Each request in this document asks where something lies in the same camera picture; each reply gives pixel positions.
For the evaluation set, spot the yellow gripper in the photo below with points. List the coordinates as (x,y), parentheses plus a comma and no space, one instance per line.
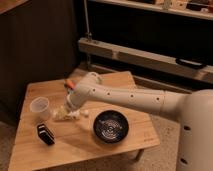
(62,112)

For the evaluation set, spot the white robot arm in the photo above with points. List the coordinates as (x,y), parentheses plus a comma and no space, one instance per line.
(195,111)

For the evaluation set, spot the black white eraser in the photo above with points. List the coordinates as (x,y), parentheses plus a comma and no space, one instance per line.
(45,134)

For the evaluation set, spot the clear plastic cup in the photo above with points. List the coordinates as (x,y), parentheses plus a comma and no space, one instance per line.
(40,107)

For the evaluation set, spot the wooden table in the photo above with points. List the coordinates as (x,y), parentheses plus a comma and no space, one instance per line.
(74,139)

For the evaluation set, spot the black bowl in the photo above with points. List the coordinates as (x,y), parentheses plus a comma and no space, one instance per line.
(111,126)

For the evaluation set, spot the wooden shelf rail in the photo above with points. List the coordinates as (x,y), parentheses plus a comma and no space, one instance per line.
(144,59)

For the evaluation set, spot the black handle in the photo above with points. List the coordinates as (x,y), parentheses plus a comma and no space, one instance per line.
(190,65)

